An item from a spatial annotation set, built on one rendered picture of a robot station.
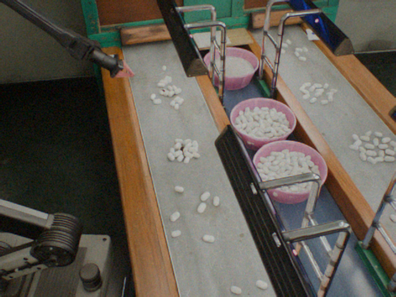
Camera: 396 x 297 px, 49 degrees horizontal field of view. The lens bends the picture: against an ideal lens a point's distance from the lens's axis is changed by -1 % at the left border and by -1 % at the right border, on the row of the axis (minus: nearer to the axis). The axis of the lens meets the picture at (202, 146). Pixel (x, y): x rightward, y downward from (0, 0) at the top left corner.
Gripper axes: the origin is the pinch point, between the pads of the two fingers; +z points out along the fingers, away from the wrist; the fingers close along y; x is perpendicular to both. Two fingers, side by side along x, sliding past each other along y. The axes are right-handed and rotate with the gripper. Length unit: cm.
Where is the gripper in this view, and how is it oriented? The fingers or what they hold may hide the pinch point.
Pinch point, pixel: (132, 74)
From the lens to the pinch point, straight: 186.8
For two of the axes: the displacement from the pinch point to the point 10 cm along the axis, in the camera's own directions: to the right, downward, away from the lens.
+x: -6.1, 6.7, 4.1
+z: 7.5, 3.4, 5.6
